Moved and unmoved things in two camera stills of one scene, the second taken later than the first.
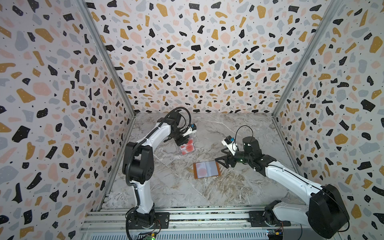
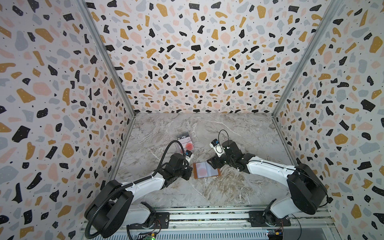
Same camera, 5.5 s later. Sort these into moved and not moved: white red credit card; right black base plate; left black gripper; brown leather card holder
Moved: left black gripper
Not moved: right black base plate; brown leather card holder; white red credit card
